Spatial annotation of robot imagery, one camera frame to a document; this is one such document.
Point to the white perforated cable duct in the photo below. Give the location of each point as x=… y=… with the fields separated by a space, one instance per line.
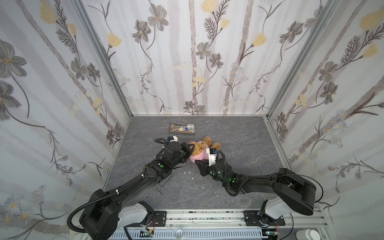
x=191 y=234

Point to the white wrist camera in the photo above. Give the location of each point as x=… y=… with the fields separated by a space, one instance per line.
x=212 y=155
x=172 y=139

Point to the steel surgical scissors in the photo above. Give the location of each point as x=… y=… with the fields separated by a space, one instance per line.
x=161 y=187

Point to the pink teddy hoodie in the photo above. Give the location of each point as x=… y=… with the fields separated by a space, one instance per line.
x=203 y=155

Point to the white round container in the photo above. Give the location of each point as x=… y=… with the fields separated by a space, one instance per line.
x=308 y=235

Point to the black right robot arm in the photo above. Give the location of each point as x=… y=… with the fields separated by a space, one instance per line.
x=295 y=194

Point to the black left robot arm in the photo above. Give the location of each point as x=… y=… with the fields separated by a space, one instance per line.
x=102 y=215

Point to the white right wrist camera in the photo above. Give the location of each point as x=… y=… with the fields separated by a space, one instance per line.
x=212 y=155

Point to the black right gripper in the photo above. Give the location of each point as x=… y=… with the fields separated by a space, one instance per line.
x=202 y=166

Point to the metal instrument tray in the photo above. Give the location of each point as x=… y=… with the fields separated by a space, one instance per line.
x=180 y=128

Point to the brown teddy bear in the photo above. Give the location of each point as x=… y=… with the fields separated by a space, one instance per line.
x=200 y=147

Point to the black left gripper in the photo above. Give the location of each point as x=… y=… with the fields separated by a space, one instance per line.
x=186 y=149

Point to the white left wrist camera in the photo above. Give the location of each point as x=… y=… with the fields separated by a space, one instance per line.
x=172 y=139

